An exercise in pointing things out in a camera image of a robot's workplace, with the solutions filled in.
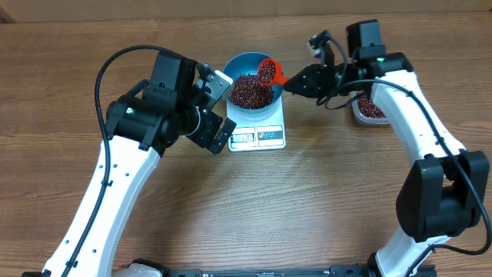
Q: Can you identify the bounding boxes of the white digital kitchen scale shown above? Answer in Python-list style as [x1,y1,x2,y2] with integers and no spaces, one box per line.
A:
[227,96,286,152]

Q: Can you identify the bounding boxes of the blue plastic bowl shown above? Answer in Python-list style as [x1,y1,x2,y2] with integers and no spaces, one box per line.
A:
[224,52,283,114]

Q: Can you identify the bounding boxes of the red beans in container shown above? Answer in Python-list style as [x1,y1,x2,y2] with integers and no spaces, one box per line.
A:
[357,95,385,118]

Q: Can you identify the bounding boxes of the red measuring scoop blue handle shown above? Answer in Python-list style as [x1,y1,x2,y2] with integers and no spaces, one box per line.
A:
[257,58,289,86]

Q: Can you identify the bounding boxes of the clear plastic container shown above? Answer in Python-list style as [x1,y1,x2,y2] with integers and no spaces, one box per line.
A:
[351,99,389,126]

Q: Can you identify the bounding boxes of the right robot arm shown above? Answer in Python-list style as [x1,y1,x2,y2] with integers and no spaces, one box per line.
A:
[283,20,491,276]

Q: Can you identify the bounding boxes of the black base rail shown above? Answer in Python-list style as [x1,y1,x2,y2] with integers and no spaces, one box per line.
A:
[126,263,437,277]

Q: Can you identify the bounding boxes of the red beans in bowl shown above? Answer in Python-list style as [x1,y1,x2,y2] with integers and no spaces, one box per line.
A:
[229,74,274,110]

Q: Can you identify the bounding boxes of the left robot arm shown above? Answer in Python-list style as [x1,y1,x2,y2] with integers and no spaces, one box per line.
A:
[36,47,236,276]

